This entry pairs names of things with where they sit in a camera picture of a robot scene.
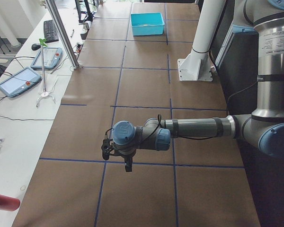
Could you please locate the aluminium frame post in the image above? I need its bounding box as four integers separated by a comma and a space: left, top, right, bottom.
45, 0, 79, 70

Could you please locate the red cylinder bottle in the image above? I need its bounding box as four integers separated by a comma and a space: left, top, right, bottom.
0, 194, 20, 211

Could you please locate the teal plastic bin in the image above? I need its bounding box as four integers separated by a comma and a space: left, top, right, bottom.
131, 12, 165, 36

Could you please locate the black keyboard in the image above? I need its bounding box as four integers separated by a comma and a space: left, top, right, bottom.
44, 20, 59, 43

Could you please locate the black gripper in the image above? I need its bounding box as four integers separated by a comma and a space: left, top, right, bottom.
121, 151, 136, 172

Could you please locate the far teach pendant tablet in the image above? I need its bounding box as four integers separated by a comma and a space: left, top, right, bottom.
30, 47, 62, 70

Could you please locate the black computer mouse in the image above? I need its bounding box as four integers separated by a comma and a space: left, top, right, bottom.
31, 43, 41, 51

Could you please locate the teach pendant tablet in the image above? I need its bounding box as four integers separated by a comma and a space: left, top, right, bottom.
0, 67, 42, 98
30, 47, 62, 70

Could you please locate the silver rod tripod stand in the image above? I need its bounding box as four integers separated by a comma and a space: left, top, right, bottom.
36, 38, 56, 108

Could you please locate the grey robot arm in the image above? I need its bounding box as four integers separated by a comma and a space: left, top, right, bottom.
101, 0, 284, 172

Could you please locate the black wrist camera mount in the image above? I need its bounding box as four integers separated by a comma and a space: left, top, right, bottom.
101, 139, 120, 161

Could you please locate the white camera stand base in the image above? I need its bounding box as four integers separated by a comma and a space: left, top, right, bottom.
177, 0, 226, 81

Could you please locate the near teach pendant tablet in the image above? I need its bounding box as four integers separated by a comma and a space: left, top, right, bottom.
0, 67, 42, 98

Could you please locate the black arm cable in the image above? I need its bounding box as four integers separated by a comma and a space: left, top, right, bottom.
104, 114, 230, 149

